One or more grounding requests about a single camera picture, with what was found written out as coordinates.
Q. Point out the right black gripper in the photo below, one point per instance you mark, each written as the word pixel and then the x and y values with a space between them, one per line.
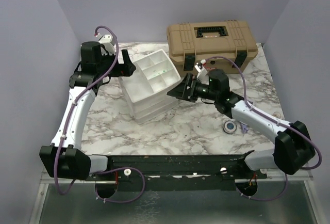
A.
pixel 181 92

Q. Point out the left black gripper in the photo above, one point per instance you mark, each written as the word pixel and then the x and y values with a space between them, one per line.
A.
pixel 125 69

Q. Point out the white plastic drawer organizer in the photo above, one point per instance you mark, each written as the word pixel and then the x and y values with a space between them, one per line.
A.
pixel 146 90

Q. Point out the purple eyelash curler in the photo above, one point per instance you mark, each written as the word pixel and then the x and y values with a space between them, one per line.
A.
pixel 244 128

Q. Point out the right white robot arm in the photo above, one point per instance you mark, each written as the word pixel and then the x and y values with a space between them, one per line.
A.
pixel 292 147

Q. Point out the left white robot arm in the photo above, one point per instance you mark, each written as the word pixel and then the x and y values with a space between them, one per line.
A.
pixel 63 158

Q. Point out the round compact with lid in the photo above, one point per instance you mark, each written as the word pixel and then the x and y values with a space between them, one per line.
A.
pixel 229 127

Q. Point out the tan plastic toolbox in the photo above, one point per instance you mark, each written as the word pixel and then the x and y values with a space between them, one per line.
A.
pixel 189 43

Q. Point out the small gold trinket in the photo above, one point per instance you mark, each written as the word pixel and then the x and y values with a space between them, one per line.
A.
pixel 277 115

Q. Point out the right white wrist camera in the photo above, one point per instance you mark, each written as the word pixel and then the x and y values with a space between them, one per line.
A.
pixel 201 71

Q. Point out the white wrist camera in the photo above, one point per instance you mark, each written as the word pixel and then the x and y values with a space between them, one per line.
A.
pixel 107 41
pixel 201 71

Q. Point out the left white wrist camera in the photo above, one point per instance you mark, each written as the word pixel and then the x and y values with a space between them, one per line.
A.
pixel 107 41

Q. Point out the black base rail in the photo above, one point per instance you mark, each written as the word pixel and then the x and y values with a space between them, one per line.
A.
pixel 175 172

